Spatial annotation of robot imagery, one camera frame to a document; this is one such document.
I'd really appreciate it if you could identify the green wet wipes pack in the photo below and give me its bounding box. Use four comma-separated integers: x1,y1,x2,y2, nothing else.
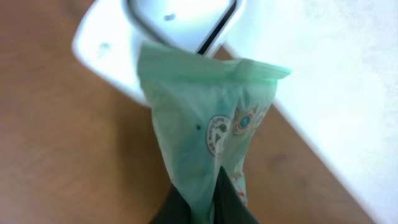
137,42,290,223

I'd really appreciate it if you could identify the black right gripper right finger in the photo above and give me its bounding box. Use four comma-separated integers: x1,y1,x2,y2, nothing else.
213,167,259,224

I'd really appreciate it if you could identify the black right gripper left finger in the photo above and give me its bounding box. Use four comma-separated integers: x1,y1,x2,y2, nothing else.
149,185,191,224

